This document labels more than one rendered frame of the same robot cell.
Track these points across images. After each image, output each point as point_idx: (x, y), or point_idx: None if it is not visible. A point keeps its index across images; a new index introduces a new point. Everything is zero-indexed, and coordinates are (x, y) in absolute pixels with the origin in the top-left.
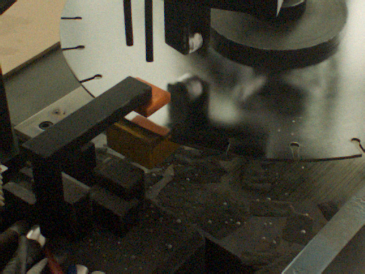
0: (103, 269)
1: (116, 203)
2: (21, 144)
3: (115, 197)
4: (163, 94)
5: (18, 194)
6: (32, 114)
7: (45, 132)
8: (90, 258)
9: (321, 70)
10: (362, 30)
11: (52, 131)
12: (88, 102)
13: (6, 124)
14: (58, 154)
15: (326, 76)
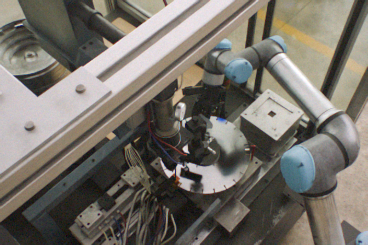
0: (167, 206)
1: (170, 194)
2: (151, 167)
3: (170, 192)
4: (178, 178)
5: (153, 192)
6: None
7: (157, 189)
8: (165, 203)
9: (211, 168)
10: (222, 156)
11: (159, 189)
12: (165, 182)
13: (147, 153)
14: (160, 194)
15: (212, 170)
